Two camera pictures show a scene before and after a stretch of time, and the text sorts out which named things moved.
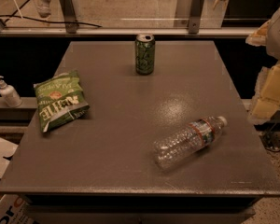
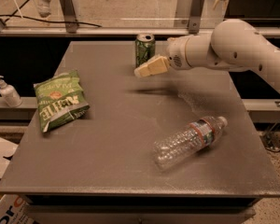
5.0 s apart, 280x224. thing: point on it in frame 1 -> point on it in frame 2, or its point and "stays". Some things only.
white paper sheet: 0,149 stays
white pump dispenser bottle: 8,94 stays
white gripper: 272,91 -> 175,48
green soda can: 145,54 stays
